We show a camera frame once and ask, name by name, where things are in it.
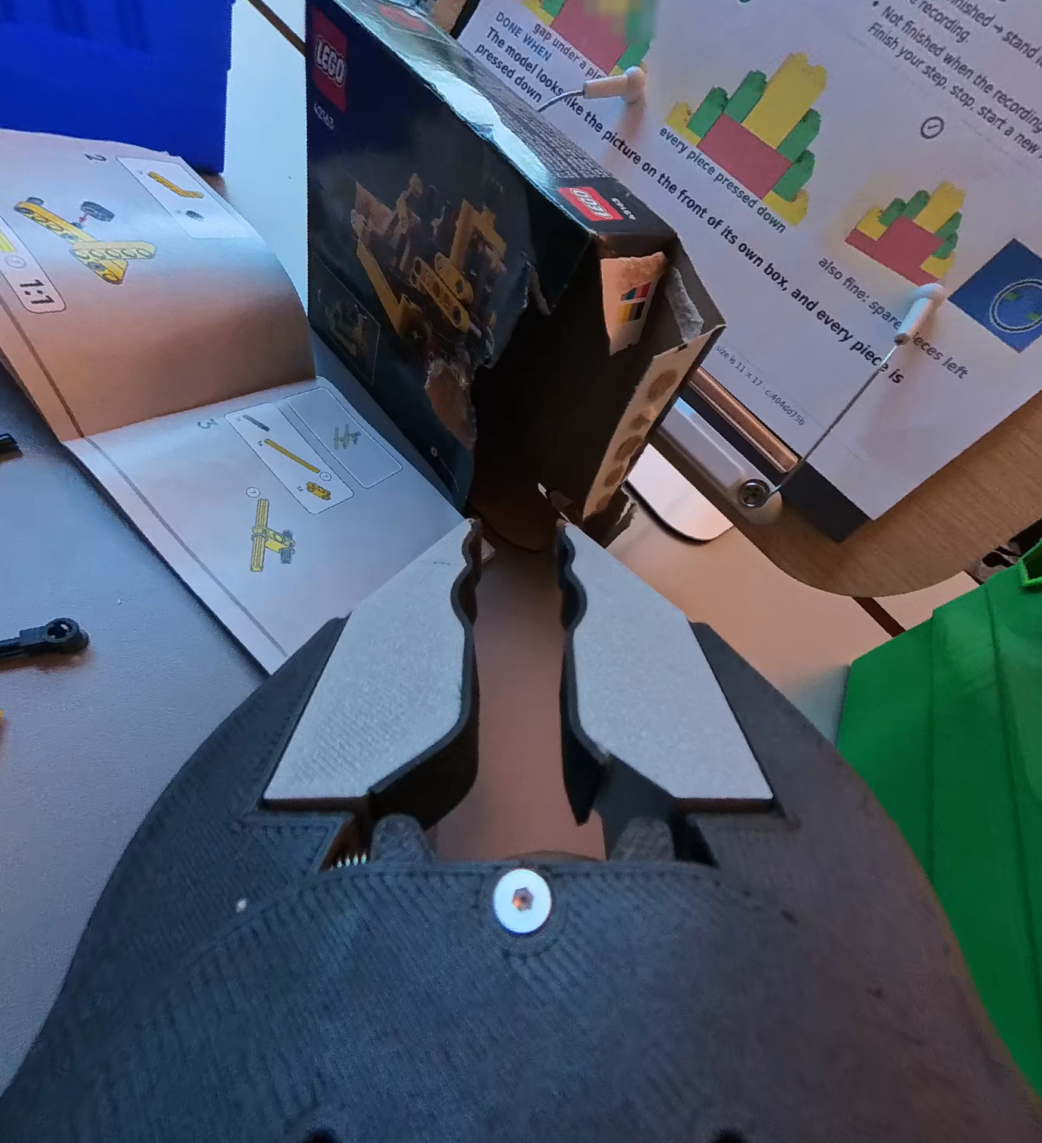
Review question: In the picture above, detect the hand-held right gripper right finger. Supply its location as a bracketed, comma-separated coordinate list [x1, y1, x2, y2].
[556, 522, 776, 827]

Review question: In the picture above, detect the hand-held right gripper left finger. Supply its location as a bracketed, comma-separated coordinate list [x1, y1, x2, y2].
[262, 518, 484, 830]

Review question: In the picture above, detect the black lego connector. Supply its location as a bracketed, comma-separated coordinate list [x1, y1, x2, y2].
[0, 618, 90, 668]

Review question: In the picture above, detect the lego instruction booklet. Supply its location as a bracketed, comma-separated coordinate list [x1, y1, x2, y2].
[0, 125, 468, 675]

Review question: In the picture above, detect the black lego set box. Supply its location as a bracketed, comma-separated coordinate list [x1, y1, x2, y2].
[305, 0, 727, 550]

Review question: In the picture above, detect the green plastic bin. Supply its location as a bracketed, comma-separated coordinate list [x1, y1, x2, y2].
[836, 538, 1042, 1143]

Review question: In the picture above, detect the wooden display board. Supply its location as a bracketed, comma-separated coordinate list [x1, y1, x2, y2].
[431, 0, 1042, 598]

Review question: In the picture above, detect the blue plastic bin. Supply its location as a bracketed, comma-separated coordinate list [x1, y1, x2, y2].
[0, 0, 234, 173]

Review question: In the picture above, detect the silver metal bracket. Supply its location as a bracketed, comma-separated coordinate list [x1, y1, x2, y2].
[626, 366, 800, 542]

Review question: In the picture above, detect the thin metal wire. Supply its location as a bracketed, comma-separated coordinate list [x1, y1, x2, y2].
[769, 339, 902, 494]

